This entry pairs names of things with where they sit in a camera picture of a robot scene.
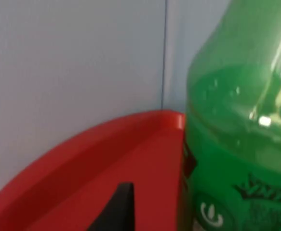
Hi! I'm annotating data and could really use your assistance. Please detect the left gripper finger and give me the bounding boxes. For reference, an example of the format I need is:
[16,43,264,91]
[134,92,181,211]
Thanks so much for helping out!
[86,182,136,231]

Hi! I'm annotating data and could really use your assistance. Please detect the green plastic bottle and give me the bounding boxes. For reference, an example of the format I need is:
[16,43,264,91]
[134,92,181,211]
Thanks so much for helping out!
[177,0,281,231]

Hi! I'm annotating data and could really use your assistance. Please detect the red tray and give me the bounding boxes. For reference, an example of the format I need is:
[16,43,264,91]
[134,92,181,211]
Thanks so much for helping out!
[0,109,198,231]

